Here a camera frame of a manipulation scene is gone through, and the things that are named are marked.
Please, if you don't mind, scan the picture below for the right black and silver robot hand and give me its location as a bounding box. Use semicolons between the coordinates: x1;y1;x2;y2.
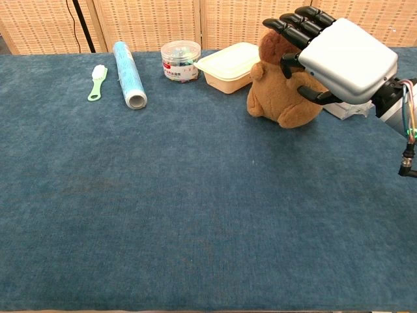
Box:
262;6;399;106

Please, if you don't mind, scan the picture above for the brown capybara plush toy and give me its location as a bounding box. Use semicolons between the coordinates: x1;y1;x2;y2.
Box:
246;30;328;129

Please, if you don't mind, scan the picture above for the beige lidded lunch box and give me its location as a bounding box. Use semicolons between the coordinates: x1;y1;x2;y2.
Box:
193;42;262;95

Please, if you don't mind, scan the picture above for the clear jar of coloured clips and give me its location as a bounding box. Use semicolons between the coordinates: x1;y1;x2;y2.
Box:
160;40;202;83

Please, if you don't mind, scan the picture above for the bamboo folding screen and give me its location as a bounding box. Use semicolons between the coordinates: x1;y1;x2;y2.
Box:
0;0;417;55

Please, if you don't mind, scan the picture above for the blue roll of plastic bags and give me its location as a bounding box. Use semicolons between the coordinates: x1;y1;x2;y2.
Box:
112;40;148;111

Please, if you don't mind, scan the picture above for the blue table mat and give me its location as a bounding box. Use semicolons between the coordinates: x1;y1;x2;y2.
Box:
0;47;417;312

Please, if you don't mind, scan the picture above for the black tripod stand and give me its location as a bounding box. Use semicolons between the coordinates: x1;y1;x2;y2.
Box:
72;0;97;54

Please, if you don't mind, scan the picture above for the green handled white brush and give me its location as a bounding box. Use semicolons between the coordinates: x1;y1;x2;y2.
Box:
87;65;109;102

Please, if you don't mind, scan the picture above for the thin black hanging cable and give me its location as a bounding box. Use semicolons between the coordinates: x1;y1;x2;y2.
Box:
65;0;83;53

